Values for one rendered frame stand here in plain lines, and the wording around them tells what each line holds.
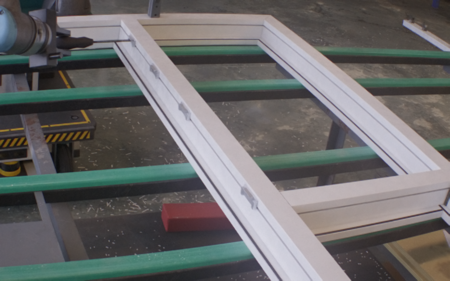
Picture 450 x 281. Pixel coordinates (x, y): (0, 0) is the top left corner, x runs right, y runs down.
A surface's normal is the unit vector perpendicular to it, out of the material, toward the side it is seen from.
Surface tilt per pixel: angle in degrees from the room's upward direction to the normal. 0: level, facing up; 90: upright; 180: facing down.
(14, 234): 0
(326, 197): 0
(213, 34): 90
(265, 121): 0
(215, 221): 90
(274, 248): 90
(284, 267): 90
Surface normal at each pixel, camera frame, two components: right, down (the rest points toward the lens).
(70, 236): 0.15, -0.87
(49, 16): 0.97, -0.06
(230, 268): 0.38, 0.49
